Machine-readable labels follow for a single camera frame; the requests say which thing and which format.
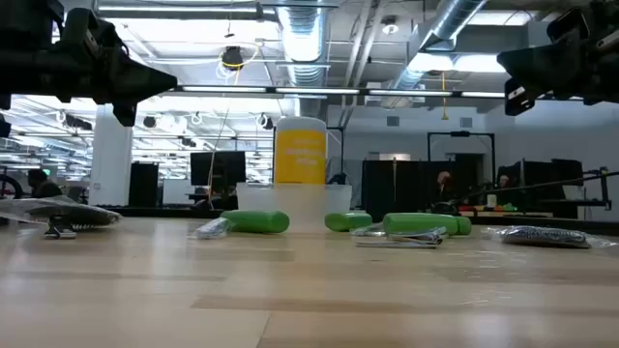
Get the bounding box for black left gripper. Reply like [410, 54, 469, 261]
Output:
[0, 0, 179, 128]

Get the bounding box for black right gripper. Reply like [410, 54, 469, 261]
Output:
[496, 0, 619, 117]

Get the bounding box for black comb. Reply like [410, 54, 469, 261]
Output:
[483, 225, 619, 250]
[0, 195, 122, 228]

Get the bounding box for green travel bottle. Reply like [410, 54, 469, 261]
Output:
[383, 213, 473, 237]
[324, 211, 373, 232]
[221, 210, 291, 235]

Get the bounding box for white building column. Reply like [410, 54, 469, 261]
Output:
[89, 103, 134, 207]

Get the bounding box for black cabinet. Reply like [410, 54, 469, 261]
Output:
[128, 161, 160, 208]

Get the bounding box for black monitor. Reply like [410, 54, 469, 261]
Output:
[520, 160, 555, 189]
[190, 151, 247, 188]
[550, 158, 585, 188]

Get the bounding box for black ceiling device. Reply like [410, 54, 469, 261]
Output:
[221, 45, 245, 72]

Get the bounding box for wooden workbench grey legs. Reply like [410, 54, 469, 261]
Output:
[458, 202, 555, 219]

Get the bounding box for clear plastic container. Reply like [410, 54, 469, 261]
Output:
[235, 182, 353, 233]

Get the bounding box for black partition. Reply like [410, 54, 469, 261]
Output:
[361, 159, 485, 217]

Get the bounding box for yellow wipes canister white lid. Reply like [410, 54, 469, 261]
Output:
[273, 115, 329, 188]

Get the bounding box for long light bar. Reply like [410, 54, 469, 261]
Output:
[162, 85, 586, 101]

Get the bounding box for black tube frame stand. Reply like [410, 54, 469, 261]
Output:
[427, 130, 496, 194]

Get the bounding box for yellow hanging cord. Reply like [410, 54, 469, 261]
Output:
[438, 71, 450, 121]

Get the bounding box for silver smooth ventilation duct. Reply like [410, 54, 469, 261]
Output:
[386, 0, 487, 105]

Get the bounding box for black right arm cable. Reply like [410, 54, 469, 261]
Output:
[454, 170, 619, 207]

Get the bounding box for silver ribbed ventilation duct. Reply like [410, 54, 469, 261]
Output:
[276, 0, 331, 88]

